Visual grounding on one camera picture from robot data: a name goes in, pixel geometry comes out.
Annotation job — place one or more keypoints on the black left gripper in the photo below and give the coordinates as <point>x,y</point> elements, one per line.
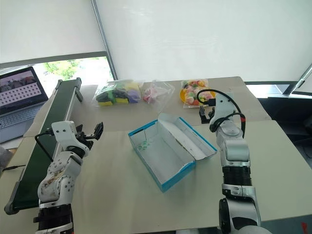
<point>84,140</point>

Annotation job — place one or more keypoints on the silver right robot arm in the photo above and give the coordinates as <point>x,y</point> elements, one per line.
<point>235,156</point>

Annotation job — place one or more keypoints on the grey window frame post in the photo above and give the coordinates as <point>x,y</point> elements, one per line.
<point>104,41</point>

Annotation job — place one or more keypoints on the plastic bag of colourful sponges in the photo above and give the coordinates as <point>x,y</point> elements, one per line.
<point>118,93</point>

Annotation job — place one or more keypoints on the dark green conveyor belt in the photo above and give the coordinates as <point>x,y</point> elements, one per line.
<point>46,136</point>

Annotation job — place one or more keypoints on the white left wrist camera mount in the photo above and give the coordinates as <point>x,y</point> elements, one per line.
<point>64,131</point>

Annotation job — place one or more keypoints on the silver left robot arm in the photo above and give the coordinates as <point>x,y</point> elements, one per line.
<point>61,180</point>

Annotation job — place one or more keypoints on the blue white box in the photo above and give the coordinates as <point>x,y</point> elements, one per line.
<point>168,156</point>

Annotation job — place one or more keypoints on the plastic bag of pink items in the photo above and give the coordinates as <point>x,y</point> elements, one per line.
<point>156,93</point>

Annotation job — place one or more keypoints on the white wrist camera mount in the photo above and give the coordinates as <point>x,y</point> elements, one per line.
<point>225,107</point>
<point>64,131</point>

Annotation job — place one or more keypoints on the grey fuzzy object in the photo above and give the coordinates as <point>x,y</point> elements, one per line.
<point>5,159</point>

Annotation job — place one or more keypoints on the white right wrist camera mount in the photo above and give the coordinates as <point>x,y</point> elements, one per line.
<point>225,107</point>

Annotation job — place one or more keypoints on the grey laptop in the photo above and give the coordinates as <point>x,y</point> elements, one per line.
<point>19,97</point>

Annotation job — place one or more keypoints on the plastic bag of colourful toys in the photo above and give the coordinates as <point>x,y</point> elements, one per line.
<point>192,93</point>

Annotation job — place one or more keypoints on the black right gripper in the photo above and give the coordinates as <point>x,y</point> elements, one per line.
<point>211,119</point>

